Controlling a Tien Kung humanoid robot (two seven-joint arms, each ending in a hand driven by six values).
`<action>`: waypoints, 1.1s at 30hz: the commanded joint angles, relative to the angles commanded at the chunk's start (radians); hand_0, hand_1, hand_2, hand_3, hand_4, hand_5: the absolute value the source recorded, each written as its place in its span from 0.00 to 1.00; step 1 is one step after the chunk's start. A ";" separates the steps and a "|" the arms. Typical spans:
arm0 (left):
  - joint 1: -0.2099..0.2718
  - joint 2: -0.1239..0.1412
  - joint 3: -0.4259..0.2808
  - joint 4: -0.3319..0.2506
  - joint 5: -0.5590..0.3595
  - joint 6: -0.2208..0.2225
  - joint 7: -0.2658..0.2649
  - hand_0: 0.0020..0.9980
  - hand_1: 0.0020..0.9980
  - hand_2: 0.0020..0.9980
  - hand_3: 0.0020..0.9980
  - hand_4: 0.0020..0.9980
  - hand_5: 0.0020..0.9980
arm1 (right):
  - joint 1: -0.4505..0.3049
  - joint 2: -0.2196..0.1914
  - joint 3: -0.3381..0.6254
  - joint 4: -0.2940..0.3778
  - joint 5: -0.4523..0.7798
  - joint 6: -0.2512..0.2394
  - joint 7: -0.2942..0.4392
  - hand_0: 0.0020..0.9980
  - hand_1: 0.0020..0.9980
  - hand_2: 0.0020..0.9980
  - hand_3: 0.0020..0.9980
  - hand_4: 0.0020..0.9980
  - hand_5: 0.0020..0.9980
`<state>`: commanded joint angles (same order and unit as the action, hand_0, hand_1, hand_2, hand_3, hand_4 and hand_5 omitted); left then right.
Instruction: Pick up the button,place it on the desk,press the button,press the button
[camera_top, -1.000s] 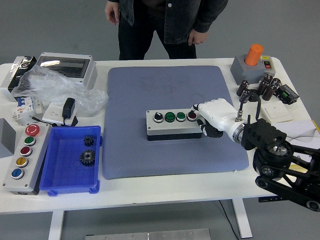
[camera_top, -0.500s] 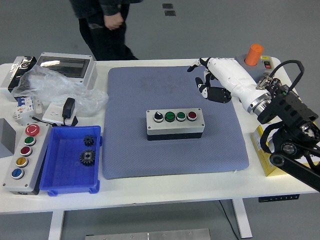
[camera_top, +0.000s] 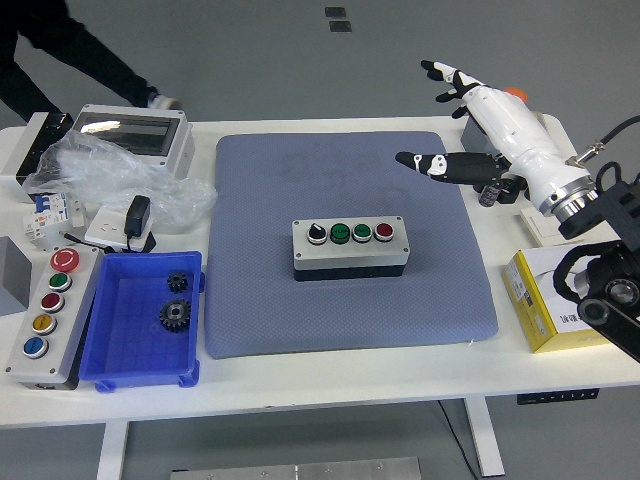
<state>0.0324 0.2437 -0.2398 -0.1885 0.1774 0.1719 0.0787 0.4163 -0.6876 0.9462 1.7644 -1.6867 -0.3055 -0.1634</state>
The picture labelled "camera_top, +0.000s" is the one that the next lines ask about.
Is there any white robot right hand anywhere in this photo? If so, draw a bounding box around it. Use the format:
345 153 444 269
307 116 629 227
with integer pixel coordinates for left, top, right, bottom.
394 59 585 210

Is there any four-button grey control box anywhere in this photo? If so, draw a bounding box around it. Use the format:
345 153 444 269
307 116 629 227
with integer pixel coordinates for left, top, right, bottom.
291 215 411 283

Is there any five-button grey control box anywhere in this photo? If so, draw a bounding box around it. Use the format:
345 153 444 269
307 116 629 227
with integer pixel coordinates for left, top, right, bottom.
4 245 104 391

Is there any black cylindrical capacitor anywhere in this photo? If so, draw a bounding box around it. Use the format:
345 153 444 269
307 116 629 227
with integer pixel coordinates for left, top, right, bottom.
478 182 504 208

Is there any yellow white carton box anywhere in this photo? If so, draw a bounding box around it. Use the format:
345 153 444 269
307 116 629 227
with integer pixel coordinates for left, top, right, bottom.
501 248 624 355

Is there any black table control panel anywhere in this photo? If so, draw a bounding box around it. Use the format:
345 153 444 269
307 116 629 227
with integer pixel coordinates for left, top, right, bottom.
516 389 600 405

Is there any white table leg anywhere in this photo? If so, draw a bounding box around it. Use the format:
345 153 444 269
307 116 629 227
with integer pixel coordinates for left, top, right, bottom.
95 422 130 480
462 398 506 477

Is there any blue-grey padded mat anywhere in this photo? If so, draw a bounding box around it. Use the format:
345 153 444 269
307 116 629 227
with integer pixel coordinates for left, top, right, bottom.
202 130 500 360

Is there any grey distribution box dark window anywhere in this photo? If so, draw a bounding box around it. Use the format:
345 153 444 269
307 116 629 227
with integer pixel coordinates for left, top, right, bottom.
69 103 195 181

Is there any large black gear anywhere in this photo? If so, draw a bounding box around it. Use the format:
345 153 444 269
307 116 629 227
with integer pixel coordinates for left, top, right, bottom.
158 298 193 331

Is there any black power adapter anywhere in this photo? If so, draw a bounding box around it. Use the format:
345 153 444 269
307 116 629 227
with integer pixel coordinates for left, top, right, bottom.
123 194 157 254

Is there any grey metal plate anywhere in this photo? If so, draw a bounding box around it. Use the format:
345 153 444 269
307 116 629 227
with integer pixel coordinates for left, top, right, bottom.
169 456 422 480

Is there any clear plastic bag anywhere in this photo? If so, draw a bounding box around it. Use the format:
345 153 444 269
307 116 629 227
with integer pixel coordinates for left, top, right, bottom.
22 132 219 229

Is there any blue plastic bin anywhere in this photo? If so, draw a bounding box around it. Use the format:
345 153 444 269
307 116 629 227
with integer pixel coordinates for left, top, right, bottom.
78 250 206 393

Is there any person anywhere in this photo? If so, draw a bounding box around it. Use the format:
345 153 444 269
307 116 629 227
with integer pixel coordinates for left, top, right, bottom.
0 0 182 123

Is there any white blue circuit breaker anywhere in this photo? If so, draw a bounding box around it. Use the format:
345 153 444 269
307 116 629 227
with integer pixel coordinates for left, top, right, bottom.
22 191 86 251

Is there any white device glossy black strip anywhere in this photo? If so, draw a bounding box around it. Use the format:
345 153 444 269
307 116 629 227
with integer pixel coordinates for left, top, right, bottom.
0 111 75 204

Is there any grey metal box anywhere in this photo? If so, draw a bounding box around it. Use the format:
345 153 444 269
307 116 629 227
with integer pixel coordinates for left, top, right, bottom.
0 236 34 317

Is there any white wall switch plate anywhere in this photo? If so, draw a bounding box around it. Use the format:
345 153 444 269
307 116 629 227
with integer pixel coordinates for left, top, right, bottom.
519 207 564 247

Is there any white wall socket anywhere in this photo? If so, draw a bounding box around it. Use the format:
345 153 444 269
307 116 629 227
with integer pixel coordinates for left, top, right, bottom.
83 205 151 250

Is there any black adapter cord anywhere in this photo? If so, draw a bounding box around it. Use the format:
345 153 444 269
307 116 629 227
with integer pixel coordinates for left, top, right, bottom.
62 230 131 251

